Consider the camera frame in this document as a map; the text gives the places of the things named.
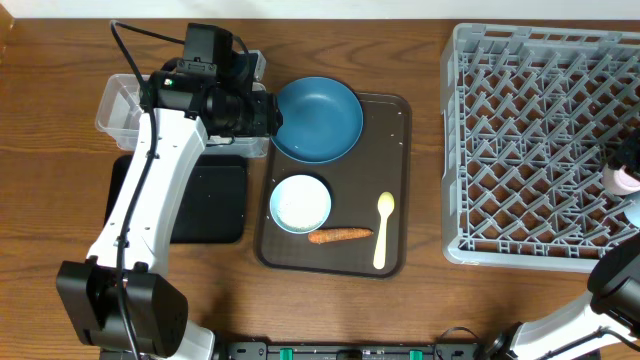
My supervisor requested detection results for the small light blue rice bowl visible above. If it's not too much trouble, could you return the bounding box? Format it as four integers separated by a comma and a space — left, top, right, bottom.
269, 175, 332, 234

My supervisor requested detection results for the light blue cup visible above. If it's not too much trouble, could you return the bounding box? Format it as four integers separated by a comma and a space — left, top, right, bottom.
624, 192, 640, 227

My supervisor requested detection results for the orange carrot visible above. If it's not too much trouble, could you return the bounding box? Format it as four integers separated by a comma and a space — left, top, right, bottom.
308, 228, 373, 244

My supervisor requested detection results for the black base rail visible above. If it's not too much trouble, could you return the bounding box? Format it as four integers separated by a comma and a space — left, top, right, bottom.
213, 342, 480, 360

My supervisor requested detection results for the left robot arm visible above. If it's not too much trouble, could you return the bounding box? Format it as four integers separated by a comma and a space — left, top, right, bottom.
56, 108, 216, 359

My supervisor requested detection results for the clear plastic bin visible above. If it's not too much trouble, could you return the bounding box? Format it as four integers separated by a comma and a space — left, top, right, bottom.
95, 74, 270, 158

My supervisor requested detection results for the grey dishwasher rack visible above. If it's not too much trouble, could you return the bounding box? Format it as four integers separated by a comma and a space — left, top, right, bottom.
440, 23, 639, 273

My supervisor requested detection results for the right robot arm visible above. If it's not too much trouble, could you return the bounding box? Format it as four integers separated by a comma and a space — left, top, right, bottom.
475, 237, 639, 360

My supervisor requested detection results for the brown serving tray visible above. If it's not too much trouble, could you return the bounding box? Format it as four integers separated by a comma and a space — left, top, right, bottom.
254, 93, 412, 279

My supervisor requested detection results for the black plastic tray bin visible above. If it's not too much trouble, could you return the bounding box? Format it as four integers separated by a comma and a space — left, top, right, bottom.
104, 154, 248, 246

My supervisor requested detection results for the pink cup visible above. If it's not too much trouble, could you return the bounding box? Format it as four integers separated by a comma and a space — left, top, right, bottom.
601, 165, 640, 196

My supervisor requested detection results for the pale yellow plastic spoon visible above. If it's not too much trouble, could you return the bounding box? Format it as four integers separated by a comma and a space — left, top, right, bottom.
373, 192, 395, 270

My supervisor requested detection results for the large dark blue bowl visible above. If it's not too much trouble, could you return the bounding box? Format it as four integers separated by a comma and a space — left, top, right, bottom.
272, 77, 364, 164

